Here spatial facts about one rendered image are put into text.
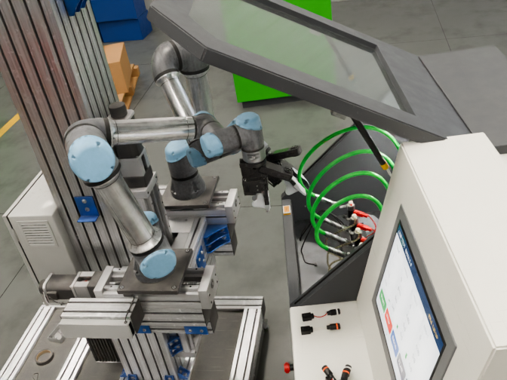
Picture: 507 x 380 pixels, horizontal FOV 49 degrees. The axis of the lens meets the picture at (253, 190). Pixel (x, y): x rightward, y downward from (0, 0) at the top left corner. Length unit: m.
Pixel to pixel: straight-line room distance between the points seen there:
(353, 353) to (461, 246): 0.65
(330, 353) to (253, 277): 1.78
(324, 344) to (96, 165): 0.85
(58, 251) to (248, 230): 1.82
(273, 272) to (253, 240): 0.35
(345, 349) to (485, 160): 0.69
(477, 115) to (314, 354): 0.86
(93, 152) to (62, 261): 0.83
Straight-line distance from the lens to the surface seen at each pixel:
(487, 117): 1.79
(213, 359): 2.80
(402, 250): 1.45
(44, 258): 2.33
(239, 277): 3.48
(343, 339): 1.77
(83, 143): 1.56
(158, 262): 1.78
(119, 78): 5.99
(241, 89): 5.37
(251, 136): 1.71
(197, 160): 1.99
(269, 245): 3.67
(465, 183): 1.39
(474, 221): 1.28
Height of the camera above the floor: 2.32
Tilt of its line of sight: 33 degrees down
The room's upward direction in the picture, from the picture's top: 10 degrees counter-clockwise
